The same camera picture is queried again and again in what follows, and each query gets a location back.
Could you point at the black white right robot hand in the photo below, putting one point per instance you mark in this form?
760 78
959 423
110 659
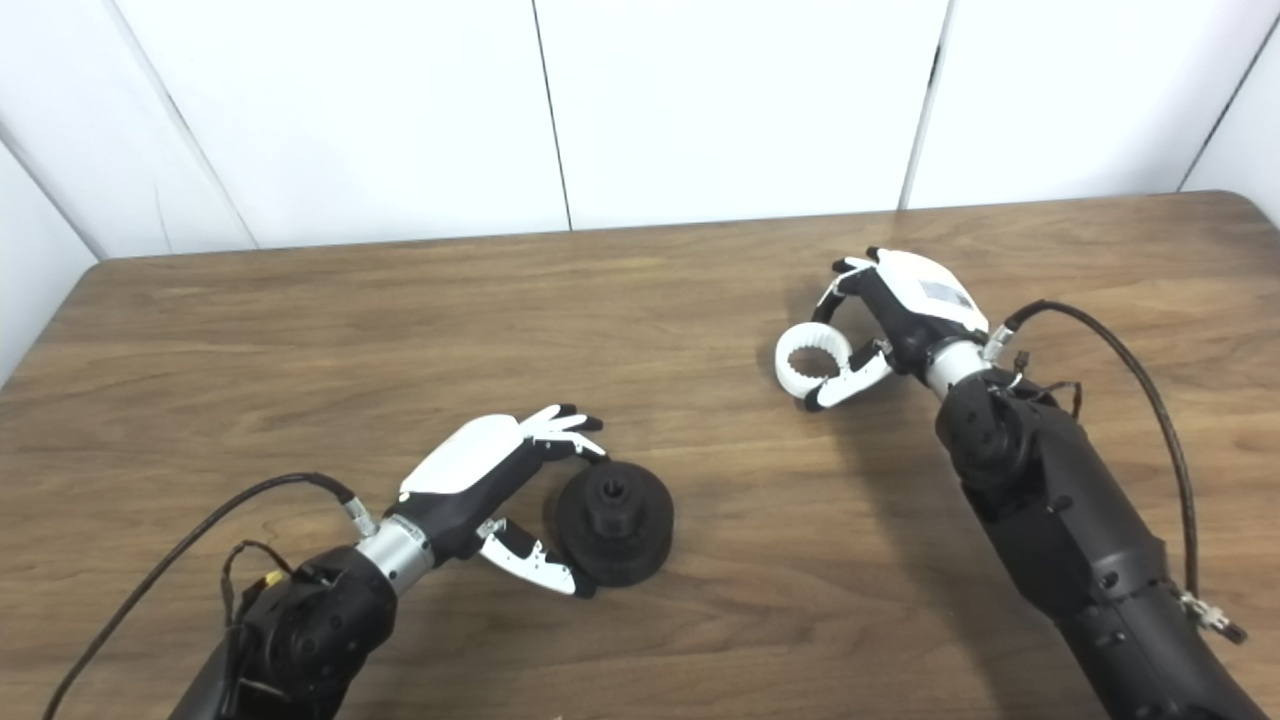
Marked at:
920 310

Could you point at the round black plastic part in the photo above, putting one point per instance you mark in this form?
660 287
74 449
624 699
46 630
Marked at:
620 545

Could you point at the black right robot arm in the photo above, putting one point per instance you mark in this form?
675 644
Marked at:
1080 530

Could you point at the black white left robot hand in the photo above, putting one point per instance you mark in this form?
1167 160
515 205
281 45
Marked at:
470 460

